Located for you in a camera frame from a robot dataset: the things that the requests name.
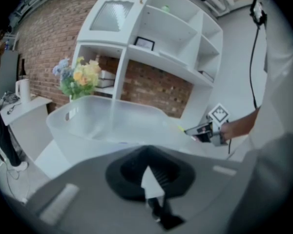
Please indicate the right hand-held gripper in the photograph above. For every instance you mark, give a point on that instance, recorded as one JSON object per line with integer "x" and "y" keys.
{"x": 218, "y": 116}

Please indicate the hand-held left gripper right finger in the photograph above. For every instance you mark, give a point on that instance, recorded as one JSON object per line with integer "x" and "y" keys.
{"x": 162, "y": 178}

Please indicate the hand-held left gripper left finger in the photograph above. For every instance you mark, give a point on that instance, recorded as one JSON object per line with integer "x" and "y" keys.
{"x": 151, "y": 184}

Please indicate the clear plastic storage bin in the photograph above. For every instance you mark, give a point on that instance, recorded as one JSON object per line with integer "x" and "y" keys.
{"x": 88, "y": 121}

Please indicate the person's right forearm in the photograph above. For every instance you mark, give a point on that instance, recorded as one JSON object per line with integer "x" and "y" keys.
{"x": 244, "y": 124}

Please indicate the person's right hand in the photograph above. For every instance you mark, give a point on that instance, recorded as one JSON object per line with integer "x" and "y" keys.
{"x": 228, "y": 131}

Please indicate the person's white shirt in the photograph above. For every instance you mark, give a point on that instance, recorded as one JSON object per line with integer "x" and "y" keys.
{"x": 278, "y": 82}

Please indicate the white desk with drawers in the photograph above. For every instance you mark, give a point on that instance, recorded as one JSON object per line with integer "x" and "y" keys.
{"x": 48, "y": 160}

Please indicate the white shelf hutch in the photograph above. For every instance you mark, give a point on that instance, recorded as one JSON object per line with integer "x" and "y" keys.
{"x": 166, "y": 25}

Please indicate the yellow and blue flower bouquet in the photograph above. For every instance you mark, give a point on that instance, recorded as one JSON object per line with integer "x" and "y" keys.
{"x": 83, "y": 77}

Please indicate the small green ornament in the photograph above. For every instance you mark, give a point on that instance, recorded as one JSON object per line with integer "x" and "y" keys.
{"x": 166, "y": 8}

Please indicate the black body-worn device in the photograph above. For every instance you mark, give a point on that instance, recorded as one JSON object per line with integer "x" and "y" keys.
{"x": 257, "y": 11}

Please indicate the white side table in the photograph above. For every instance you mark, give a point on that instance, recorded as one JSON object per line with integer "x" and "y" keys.
{"x": 34, "y": 103}

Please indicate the white kettle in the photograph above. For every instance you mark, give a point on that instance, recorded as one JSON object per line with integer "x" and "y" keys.
{"x": 23, "y": 90}

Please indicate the black picture frame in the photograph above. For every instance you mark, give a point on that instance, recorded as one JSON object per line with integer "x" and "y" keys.
{"x": 144, "y": 43}

